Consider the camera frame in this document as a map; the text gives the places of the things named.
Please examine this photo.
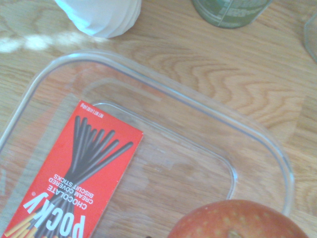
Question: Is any red apple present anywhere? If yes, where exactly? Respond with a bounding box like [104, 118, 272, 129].
[167, 199, 310, 238]

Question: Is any glass jar red checked lid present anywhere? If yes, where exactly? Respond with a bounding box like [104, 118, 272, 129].
[304, 13, 317, 63]

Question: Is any red Pocky box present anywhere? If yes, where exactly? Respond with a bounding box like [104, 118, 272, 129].
[2, 100, 145, 238]

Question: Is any white ceramic mug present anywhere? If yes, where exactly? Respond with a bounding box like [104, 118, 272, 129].
[53, 0, 142, 39]

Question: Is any clear plastic container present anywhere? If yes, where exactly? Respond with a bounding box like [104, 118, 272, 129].
[0, 49, 295, 238]

